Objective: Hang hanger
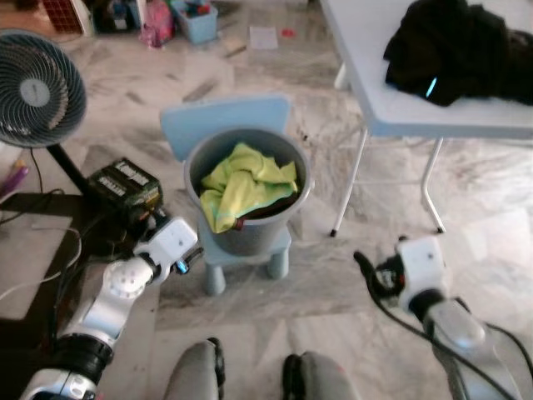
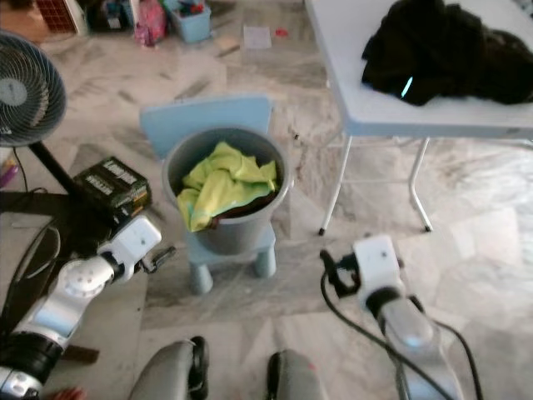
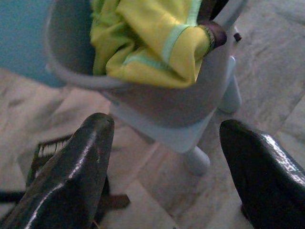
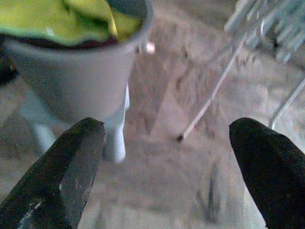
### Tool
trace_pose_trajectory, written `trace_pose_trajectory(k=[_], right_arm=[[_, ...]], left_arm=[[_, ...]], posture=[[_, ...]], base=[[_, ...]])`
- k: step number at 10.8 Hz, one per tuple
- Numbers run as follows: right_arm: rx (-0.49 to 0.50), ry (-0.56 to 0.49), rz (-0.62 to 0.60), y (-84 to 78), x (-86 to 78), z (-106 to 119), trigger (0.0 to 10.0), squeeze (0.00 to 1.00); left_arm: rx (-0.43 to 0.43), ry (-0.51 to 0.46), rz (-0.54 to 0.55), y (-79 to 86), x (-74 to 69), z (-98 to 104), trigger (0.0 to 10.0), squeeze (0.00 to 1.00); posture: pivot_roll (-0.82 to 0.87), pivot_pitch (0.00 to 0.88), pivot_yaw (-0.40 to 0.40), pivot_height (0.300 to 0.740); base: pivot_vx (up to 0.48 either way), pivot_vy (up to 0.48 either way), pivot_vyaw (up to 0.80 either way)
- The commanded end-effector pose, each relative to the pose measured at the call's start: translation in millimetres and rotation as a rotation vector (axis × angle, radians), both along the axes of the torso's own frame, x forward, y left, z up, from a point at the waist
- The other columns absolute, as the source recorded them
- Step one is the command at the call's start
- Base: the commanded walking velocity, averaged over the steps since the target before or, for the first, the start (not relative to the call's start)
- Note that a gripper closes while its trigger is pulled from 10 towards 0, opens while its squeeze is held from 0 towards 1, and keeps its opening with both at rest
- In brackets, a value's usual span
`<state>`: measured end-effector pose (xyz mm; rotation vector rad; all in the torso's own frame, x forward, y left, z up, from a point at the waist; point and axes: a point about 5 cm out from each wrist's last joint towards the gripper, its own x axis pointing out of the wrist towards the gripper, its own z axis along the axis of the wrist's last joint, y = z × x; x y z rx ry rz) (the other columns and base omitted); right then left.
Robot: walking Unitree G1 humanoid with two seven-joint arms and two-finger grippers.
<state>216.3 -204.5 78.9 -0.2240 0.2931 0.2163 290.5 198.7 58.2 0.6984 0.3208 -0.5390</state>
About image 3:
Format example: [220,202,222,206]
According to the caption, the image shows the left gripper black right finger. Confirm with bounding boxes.
[219,119,305,229]

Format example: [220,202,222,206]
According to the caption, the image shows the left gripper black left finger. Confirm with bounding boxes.
[0,112,115,229]

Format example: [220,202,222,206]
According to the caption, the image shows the lime green garment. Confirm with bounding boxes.
[90,0,213,89]

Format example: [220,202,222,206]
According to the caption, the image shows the black printed cardboard box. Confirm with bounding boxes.
[26,135,73,189]

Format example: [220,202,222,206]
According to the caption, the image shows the grey plastic bucket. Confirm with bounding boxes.
[45,0,248,131]

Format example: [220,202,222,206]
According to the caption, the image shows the light blue plastic stool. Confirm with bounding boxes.
[0,0,243,176]

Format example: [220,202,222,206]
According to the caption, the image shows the dark wooden frame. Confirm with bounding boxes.
[0,188,131,215]

